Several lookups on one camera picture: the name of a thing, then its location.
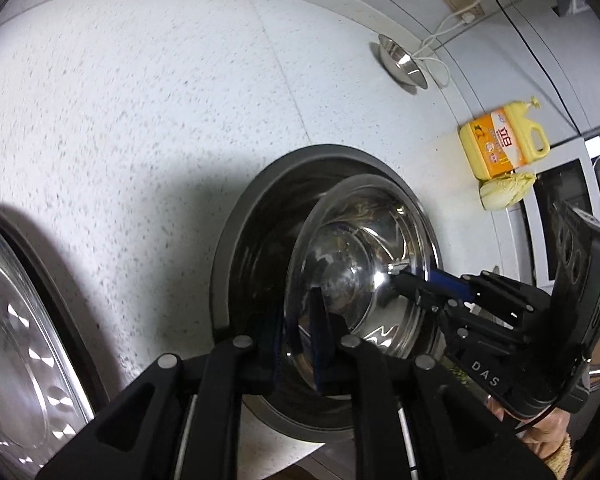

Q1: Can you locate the yellow cleaning cloth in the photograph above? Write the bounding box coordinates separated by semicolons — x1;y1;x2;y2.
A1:
479;171;537;211

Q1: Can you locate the small stainless steel bowl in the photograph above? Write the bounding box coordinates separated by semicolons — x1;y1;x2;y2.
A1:
284;175;443;396
370;33;429;90

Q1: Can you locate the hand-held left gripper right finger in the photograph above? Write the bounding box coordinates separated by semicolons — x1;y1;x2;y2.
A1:
307;285;557;480

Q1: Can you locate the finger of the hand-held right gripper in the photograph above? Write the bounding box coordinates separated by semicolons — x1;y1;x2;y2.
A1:
430;267;553;333
387;261;528;357

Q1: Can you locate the white power cable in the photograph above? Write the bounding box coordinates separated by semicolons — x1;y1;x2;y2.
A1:
411;0;502;87

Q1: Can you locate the black power cable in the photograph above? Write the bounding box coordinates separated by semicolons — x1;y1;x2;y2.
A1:
495;0;582;137

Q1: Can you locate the stainless steel plate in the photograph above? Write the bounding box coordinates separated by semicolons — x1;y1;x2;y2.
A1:
0;202;111;480

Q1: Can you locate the person's right hand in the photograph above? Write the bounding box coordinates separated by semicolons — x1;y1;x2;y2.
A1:
487;394;572;461

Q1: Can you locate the yellow detergent bottle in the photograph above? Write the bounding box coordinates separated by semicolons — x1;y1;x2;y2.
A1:
459;97;551;181

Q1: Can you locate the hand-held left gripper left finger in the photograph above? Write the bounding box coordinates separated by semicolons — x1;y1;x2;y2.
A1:
36;304;287;480

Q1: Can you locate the large stainless steel bowl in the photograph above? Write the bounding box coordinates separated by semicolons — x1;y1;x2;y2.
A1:
212;145;443;443

